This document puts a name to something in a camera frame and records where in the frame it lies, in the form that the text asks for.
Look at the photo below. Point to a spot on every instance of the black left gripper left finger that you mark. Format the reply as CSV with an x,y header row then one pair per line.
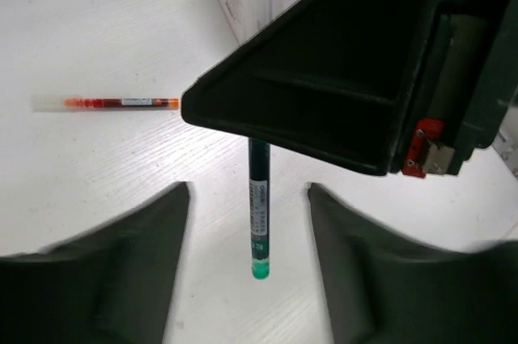
x,y
111,284

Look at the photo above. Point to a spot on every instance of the red gel pen upper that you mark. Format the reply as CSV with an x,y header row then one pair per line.
x,y
77,103

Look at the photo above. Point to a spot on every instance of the green gel pen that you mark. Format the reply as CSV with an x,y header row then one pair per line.
x,y
259,206

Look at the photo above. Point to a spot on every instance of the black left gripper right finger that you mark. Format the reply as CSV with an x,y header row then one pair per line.
x,y
383,287

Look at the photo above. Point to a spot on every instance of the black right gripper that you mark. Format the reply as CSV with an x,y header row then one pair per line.
x,y
464,81

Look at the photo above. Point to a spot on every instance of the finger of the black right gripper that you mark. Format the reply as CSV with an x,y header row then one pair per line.
x,y
330,79

